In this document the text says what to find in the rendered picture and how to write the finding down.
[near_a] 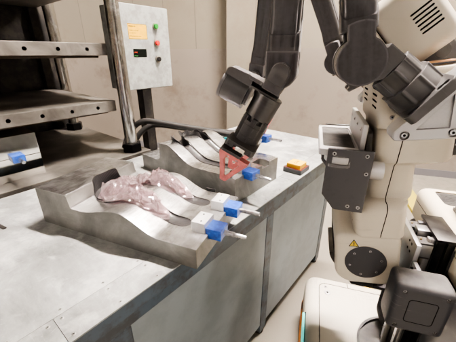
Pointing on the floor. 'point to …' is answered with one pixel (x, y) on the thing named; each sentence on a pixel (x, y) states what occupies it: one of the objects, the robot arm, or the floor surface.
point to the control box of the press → (143, 55)
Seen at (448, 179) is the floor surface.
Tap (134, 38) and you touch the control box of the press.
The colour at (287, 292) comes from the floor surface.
